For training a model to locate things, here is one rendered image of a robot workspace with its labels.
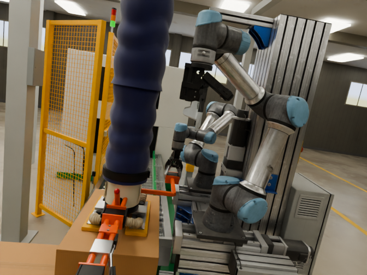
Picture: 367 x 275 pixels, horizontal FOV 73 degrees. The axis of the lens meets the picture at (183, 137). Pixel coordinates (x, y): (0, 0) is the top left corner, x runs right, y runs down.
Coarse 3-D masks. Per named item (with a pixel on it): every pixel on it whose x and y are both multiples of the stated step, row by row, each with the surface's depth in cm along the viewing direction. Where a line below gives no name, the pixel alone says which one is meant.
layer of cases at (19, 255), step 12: (0, 252) 144; (12, 252) 145; (24, 252) 147; (36, 252) 148; (48, 252) 150; (0, 264) 135; (12, 264) 137; (24, 264) 138; (36, 264) 139; (48, 264) 141
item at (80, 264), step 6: (78, 264) 70; (84, 264) 70; (90, 264) 70; (96, 264) 70; (102, 264) 71; (78, 270) 67; (84, 270) 67; (90, 270) 68; (96, 270) 68; (102, 270) 68
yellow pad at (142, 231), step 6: (144, 204) 139; (132, 216) 124; (138, 216) 120; (144, 216) 126; (144, 222) 121; (126, 228) 114; (132, 228) 114; (138, 228) 115; (144, 228) 116; (126, 234) 112; (132, 234) 112; (138, 234) 112; (144, 234) 113
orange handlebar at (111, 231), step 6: (174, 186) 141; (144, 192) 130; (150, 192) 130; (156, 192) 131; (162, 192) 131; (168, 192) 132; (174, 192) 133; (114, 198) 116; (126, 198) 117; (114, 204) 109; (108, 222) 95; (102, 228) 89; (108, 228) 90; (114, 228) 91; (102, 234) 87; (108, 234) 91; (114, 234) 88; (90, 258) 74; (102, 258) 75; (108, 258) 76
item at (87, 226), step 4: (100, 196) 140; (100, 200) 135; (104, 200) 132; (96, 204) 131; (92, 208) 126; (92, 212) 123; (96, 212) 118; (100, 212) 118; (88, 216) 119; (88, 220) 114; (84, 224) 111; (88, 224) 112; (92, 224) 112; (96, 224) 112; (84, 228) 110; (88, 228) 110; (92, 228) 110; (96, 228) 110
